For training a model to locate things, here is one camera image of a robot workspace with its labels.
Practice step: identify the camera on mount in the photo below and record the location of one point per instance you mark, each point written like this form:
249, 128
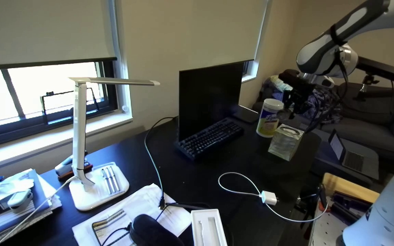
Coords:
381, 68

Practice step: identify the wipes canister with white lid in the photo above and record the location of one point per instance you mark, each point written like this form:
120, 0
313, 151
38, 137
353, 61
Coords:
268, 119

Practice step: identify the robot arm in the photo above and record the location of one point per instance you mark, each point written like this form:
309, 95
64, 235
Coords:
323, 51

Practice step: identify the bunch of silver pens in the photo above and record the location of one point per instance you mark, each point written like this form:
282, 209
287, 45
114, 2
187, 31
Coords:
109, 179

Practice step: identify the small white device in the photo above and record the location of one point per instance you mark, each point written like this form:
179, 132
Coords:
20, 201

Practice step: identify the cube tissue box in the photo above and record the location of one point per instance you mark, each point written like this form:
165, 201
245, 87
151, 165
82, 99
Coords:
285, 142

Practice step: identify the grey sofa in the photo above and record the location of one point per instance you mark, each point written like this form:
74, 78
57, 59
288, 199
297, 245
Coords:
371, 130

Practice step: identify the white open box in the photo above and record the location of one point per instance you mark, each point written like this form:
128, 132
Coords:
208, 227

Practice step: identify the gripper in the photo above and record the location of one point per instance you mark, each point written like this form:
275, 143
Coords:
298, 83

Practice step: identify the wooden board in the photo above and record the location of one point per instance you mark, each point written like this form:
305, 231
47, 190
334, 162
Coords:
349, 186

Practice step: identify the black flat pad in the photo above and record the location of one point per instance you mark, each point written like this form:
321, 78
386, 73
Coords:
246, 114

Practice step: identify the printed white papers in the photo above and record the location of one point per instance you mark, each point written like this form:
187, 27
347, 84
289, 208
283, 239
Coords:
139, 205

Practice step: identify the black rounded object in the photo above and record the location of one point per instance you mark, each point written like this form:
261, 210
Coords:
150, 232

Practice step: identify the window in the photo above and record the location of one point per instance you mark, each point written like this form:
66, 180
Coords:
46, 95
250, 70

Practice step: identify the stack of books and papers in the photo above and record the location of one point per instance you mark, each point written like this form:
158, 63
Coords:
12, 215

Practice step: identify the beige roller blind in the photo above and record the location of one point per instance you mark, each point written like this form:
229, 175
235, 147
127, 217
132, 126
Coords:
43, 30

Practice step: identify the pile of clothes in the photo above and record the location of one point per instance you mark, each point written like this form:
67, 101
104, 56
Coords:
286, 90

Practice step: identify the black monitor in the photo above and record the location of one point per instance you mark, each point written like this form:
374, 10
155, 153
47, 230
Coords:
210, 97

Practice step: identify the brown object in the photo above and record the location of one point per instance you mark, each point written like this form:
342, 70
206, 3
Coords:
67, 171

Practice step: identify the white desk lamp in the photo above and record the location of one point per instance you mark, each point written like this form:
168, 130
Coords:
79, 136

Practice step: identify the heap of dark tools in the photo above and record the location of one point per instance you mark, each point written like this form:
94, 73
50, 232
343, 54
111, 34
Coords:
349, 205

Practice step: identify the black keyboard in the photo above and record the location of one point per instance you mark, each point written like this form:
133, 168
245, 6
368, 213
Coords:
210, 138

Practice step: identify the open laptop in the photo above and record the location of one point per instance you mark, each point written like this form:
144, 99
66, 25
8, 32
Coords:
345, 153

